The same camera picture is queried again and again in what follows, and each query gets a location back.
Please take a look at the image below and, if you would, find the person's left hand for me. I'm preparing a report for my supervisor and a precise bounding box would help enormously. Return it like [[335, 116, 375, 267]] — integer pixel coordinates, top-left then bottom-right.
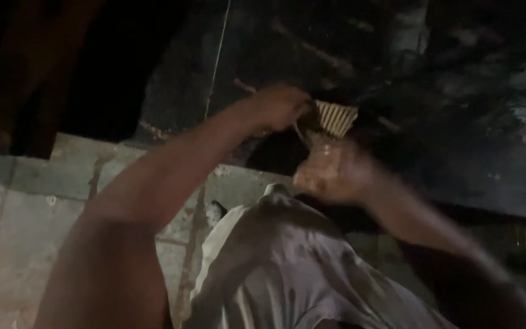
[[250, 84, 313, 133]]

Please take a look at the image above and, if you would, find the straw hand broom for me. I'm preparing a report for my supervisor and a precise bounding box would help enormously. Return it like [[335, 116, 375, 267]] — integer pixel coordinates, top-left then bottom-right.
[[293, 100, 359, 151]]

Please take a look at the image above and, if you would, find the thin hanging string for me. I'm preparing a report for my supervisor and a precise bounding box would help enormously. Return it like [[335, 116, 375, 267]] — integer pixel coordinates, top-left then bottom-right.
[[204, 0, 233, 120]]

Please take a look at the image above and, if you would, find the person's white shirt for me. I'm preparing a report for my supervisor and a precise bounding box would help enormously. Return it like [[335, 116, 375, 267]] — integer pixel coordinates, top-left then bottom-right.
[[182, 184, 458, 329]]

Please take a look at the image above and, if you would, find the person's right hand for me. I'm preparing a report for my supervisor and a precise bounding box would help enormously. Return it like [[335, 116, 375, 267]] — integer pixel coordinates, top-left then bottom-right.
[[293, 138, 384, 206]]

